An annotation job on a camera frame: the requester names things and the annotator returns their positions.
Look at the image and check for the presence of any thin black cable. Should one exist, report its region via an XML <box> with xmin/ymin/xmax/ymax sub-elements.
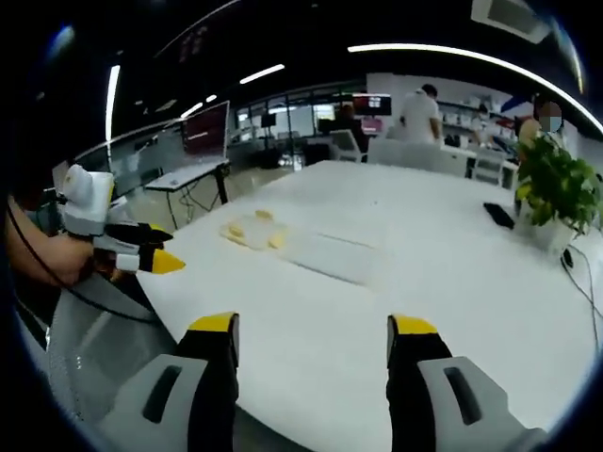
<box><xmin>560</xmin><ymin>242</ymin><xmax>603</xmax><ymax>333</ymax></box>

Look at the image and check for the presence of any ceiling light strip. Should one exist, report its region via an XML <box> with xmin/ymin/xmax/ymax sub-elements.
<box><xmin>238</xmin><ymin>63</ymin><xmax>286</xmax><ymax>86</ymax></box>
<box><xmin>105</xmin><ymin>64</ymin><xmax>122</xmax><ymax>140</ymax></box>

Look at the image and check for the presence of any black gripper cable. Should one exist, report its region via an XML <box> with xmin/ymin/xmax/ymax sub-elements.
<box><xmin>7</xmin><ymin>195</ymin><xmax>159</xmax><ymax>325</ymax></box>

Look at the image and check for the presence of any ceiling air vent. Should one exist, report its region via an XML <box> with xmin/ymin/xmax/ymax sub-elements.
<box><xmin>470</xmin><ymin>0</ymin><xmax>551</xmax><ymax>42</ymax></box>

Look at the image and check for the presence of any green potted plant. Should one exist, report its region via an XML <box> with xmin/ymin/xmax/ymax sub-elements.
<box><xmin>514</xmin><ymin>134</ymin><xmax>603</xmax><ymax>236</ymax></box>

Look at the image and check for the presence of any person's left hand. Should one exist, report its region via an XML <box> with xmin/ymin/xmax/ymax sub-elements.
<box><xmin>44</xmin><ymin>233</ymin><xmax>117</xmax><ymax>287</ymax></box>

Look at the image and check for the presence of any white side table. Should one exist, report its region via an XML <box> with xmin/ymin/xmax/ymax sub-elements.
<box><xmin>143</xmin><ymin>158</ymin><xmax>233</xmax><ymax>230</ymax></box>

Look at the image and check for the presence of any wide white chair back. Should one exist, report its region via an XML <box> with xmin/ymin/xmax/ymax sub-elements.
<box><xmin>366</xmin><ymin>139</ymin><xmax>468</xmax><ymax>179</ymax></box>

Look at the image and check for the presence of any long curved ceiling light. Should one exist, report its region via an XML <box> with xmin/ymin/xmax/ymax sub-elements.
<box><xmin>347</xmin><ymin>43</ymin><xmax>603</xmax><ymax>129</ymax></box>

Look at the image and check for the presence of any grey mesh chair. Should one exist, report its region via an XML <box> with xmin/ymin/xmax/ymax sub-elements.
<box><xmin>44</xmin><ymin>275</ymin><xmax>183</xmax><ymax>428</ymax></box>

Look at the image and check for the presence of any white wall shelf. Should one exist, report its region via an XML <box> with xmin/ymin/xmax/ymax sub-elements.
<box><xmin>437</xmin><ymin>92</ymin><xmax>519</xmax><ymax>138</ymax></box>

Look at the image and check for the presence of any white office chair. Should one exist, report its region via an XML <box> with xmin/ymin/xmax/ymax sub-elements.
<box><xmin>328</xmin><ymin>128</ymin><xmax>369</xmax><ymax>164</ymax></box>

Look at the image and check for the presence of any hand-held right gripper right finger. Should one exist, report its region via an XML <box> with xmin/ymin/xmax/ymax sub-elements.
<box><xmin>385</xmin><ymin>314</ymin><xmax>550</xmax><ymax>452</ymax></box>

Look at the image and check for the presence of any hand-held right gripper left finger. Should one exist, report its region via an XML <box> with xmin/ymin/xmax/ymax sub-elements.
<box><xmin>96</xmin><ymin>311</ymin><xmax>240</xmax><ymax>452</ymax></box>

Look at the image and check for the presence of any white plant pot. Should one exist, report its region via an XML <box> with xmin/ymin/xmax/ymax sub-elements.
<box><xmin>530</xmin><ymin>217</ymin><xmax>579</xmax><ymax>251</ymax></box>

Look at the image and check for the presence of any wall screen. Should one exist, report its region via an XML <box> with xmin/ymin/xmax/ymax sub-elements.
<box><xmin>351</xmin><ymin>93</ymin><xmax>393</xmax><ymax>117</ymax></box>

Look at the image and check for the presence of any large dark red monitor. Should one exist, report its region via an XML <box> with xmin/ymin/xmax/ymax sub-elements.
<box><xmin>180</xmin><ymin>100</ymin><xmax>232</xmax><ymax>165</ymax></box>

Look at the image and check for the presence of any flat black device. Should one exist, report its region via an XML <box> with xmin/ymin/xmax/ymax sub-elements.
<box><xmin>482</xmin><ymin>202</ymin><xmax>516</xmax><ymax>231</ymax></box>

